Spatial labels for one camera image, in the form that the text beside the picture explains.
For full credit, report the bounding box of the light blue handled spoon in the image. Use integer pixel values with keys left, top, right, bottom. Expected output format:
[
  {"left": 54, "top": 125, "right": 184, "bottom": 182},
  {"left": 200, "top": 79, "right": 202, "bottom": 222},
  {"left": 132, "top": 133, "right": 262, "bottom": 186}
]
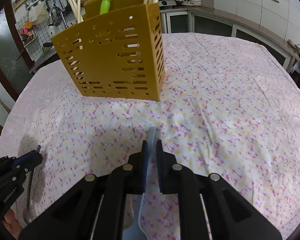
[{"left": 122, "top": 126, "right": 156, "bottom": 240}]

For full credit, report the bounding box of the cream chopstick long curved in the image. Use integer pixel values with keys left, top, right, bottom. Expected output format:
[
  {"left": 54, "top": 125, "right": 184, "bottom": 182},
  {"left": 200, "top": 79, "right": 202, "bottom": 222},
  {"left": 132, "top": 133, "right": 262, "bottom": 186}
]
[{"left": 77, "top": 0, "right": 81, "bottom": 23}]

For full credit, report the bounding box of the green handled spoon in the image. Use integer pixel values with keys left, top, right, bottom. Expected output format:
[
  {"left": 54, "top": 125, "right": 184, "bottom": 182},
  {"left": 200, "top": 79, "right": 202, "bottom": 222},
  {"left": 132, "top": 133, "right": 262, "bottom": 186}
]
[{"left": 100, "top": 0, "right": 112, "bottom": 15}]

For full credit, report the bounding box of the kitchen faucet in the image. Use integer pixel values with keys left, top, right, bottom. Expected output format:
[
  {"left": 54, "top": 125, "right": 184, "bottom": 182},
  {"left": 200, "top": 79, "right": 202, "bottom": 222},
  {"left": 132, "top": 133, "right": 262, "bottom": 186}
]
[{"left": 48, "top": 6, "right": 68, "bottom": 28}]

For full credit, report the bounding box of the kitchen counter with cabinets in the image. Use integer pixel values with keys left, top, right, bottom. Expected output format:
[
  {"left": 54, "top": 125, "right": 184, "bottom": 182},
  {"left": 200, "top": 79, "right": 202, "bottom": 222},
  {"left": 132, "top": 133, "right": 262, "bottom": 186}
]
[{"left": 160, "top": 7, "right": 300, "bottom": 72}]

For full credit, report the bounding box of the person left hand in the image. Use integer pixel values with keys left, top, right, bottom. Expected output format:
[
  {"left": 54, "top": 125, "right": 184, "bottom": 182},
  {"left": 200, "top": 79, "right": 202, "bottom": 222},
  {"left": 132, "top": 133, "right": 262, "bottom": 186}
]
[{"left": 1, "top": 209, "right": 23, "bottom": 239}]

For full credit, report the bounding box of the floral pink tablecloth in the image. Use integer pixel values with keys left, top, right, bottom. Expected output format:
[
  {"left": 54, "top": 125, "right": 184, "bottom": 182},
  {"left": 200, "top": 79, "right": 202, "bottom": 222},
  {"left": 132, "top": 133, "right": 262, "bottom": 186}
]
[{"left": 0, "top": 33, "right": 300, "bottom": 239}]

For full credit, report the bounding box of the dark glass door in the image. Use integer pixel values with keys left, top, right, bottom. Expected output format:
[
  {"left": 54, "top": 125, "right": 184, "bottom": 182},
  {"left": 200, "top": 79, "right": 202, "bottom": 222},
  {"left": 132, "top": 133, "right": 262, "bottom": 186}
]
[{"left": 0, "top": 0, "right": 34, "bottom": 100}]

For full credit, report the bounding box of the yellow perforated utensil holder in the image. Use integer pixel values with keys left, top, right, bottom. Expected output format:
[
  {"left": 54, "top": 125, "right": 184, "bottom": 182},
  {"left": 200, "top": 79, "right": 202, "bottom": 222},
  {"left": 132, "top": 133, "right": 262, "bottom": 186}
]
[{"left": 52, "top": 0, "right": 165, "bottom": 101}]

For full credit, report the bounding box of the wall utensil rack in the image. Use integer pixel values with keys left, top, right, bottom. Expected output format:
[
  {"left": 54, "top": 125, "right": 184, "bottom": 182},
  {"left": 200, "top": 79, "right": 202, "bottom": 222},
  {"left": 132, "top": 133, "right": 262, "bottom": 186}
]
[{"left": 11, "top": 0, "right": 79, "bottom": 61}]

